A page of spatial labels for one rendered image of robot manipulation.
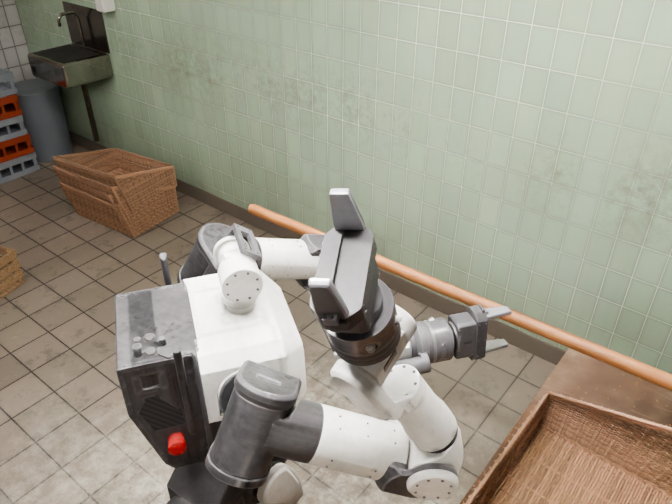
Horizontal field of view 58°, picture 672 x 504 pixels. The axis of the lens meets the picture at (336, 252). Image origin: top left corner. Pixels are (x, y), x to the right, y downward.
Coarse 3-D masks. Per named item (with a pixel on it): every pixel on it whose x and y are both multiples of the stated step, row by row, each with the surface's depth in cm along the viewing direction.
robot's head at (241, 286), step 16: (224, 240) 102; (224, 256) 98; (240, 256) 97; (224, 272) 95; (240, 272) 94; (256, 272) 95; (224, 288) 95; (240, 288) 96; (256, 288) 97; (240, 304) 101
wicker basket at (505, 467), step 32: (544, 416) 182; (576, 416) 174; (608, 416) 166; (512, 448) 163; (544, 448) 178; (576, 448) 177; (608, 448) 171; (640, 448) 164; (512, 480) 169; (544, 480) 168; (576, 480) 169; (608, 480) 168; (640, 480) 168
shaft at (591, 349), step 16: (256, 208) 172; (288, 224) 166; (304, 224) 165; (400, 272) 147; (416, 272) 146; (432, 288) 143; (448, 288) 141; (480, 304) 136; (496, 304) 135; (512, 320) 133; (528, 320) 131; (544, 336) 129; (560, 336) 127; (576, 336) 126; (592, 352) 124; (608, 352) 122; (624, 368) 121; (640, 368) 119; (656, 368) 119; (656, 384) 118
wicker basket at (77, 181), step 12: (60, 168) 375; (132, 168) 412; (144, 168) 404; (60, 180) 386; (72, 180) 378; (84, 180) 365; (168, 180) 392; (108, 192) 361; (120, 192) 361; (120, 204) 363; (156, 204) 389; (132, 216) 375
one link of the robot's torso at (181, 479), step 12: (180, 468) 118; (192, 468) 116; (204, 468) 115; (180, 480) 117; (192, 480) 116; (204, 480) 115; (216, 480) 113; (168, 492) 119; (180, 492) 116; (192, 492) 115; (204, 492) 114; (216, 492) 113; (228, 492) 113; (240, 492) 117
